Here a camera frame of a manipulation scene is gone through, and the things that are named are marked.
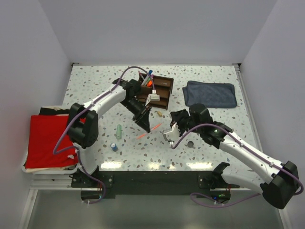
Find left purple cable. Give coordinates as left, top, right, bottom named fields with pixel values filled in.
left=52, top=66, right=157, bottom=205

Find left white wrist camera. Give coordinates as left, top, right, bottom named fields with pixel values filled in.
left=145, top=89, right=160, bottom=106

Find grey round cap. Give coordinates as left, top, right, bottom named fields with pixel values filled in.
left=187, top=141, right=194, bottom=148

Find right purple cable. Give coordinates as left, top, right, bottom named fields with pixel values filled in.
left=169, top=123, right=300, bottom=208

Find orange black highlighter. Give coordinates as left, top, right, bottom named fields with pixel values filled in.
left=146, top=81, right=153, bottom=87

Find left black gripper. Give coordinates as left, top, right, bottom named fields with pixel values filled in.
left=120, top=98, right=152, bottom=133

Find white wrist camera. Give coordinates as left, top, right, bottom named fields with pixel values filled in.
left=145, top=89, right=160, bottom=106
left=163, top=123, right=180, bottom=145

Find light green stapler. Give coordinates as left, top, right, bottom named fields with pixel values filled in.
left=116, top=124, right=122, bottom=139

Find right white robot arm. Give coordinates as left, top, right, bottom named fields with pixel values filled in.
left=163, top=104, right=304, bottom=209

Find white tray with cloths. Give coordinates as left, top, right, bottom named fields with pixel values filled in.
left=22, top=105, right=77, bottom=174

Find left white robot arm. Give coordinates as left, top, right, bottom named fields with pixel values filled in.
left=67, top=79, right=151, bottom=187

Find red cloth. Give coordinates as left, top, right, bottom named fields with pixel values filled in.
left=25, top=115, right=78, bottom=169

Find brown wooden desk organizer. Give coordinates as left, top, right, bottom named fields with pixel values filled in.
left=136, top=76, right=174, bottom=110

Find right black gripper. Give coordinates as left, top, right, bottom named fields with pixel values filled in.
left=170, top=109, right=203, bottom=137

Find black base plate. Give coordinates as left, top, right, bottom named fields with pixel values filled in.
left=69, top=169, right=239, bottom=200

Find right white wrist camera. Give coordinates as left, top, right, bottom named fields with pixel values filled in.
left=163, top=123, right=180, bottom=145

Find purple cable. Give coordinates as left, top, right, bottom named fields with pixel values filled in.
left=169, top=123, right=300, bottom=208
left=52, top=66, right=157, bottom=205

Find dark blue folded towel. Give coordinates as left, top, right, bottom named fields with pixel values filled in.
left=183, top=81, right=237, bottom=108

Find blue battery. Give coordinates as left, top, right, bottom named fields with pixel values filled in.
left=110, top=143, right=118, bottom=152

